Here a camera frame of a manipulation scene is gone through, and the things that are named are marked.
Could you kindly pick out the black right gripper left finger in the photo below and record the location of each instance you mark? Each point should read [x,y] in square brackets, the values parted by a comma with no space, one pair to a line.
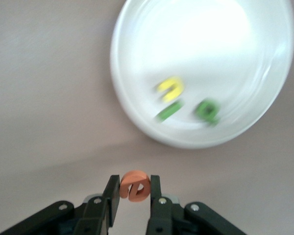
[95,215]

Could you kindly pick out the beige round plate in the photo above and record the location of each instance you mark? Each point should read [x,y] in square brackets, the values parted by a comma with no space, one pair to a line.
[210,49]

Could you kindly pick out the green round foam letter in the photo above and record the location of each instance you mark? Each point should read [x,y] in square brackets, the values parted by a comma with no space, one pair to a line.
[198,110]

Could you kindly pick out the yellow foam letter u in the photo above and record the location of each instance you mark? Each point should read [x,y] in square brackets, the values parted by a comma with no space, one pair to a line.
[178,89]

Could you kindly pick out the green foam letter l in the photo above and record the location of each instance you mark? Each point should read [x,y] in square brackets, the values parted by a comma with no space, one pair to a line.
[169,111]

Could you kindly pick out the orange foam letter e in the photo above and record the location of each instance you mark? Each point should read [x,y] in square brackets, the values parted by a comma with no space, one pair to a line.
[134,176]

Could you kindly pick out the brown table cover sheet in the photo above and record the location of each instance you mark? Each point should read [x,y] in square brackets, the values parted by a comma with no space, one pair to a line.
[51,85]

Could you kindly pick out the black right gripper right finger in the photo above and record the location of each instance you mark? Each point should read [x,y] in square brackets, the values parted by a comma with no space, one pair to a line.
[166,218]

